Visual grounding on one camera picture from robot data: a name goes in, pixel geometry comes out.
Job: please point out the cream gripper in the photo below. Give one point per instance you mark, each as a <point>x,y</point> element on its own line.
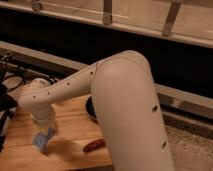
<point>44,119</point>

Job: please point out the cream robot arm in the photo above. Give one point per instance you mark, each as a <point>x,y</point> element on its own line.
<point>126,106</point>

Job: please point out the dark ceramic bowl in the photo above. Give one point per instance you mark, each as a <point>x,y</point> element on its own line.
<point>90,109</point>

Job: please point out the wooden board table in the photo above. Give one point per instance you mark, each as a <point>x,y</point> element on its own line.
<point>64,151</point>

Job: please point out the black equipment at left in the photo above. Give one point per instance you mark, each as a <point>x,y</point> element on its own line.
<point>6,104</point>

